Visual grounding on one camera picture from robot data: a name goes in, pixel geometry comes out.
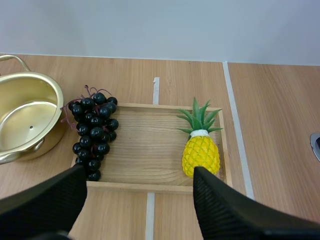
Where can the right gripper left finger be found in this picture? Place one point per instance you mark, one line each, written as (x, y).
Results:
(45, 207)

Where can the shallow wooden tray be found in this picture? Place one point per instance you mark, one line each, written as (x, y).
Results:
(150, 150)

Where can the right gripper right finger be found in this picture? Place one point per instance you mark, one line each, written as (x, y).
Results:
(225, 212)

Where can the bunch of dark toy grapes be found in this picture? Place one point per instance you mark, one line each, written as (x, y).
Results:
(96, 133)

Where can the yellow toy pineapple green crown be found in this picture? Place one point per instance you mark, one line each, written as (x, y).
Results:
(201, 152)

